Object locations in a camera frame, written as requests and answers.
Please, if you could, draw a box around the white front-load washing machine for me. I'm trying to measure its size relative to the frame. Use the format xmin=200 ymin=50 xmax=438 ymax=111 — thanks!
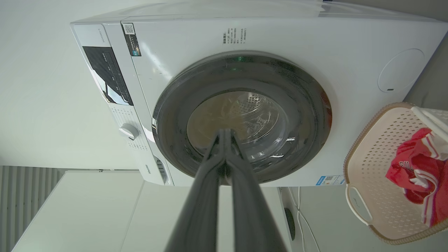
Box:
xmin=70 ymin=1 xmax=448 ymax=187

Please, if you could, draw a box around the dark round washer door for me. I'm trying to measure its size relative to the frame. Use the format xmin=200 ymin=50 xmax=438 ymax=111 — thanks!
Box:
xmin=152 ymin=52 xmax=332 ymax=184

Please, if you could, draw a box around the white power cable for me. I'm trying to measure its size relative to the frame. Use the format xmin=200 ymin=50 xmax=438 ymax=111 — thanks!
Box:
xmin=289 ymin=187 xmax=320 ymax=252

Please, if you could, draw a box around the red and white garment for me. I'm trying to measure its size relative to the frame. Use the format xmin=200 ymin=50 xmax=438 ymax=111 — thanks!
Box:
xmin=385 ymin=127 xmax=448 ymax=227

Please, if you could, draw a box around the beige perforated laundry basket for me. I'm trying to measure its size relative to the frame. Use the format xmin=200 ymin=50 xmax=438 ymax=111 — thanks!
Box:
xmin=343 ymin=102 xmax=448 ymax=245

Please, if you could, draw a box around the white plastic control knob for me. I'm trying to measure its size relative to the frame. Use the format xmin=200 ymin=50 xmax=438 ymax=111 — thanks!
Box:
xmin=118 ymin=123 xmax=140 ymax=140

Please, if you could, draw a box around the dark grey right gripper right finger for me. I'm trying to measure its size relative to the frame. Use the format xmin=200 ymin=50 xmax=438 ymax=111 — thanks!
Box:
xmin=224 ymin=129 xmax=288 ymax=252

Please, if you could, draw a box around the white cabinet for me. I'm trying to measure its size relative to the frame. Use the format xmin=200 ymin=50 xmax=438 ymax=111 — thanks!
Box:
xmin=11 ymin=170 xmax=291 ymax=252

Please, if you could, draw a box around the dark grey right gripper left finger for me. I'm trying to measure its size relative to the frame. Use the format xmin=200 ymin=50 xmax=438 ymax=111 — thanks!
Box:
xmin=164 ymin=129 xmax=225 ymax=252

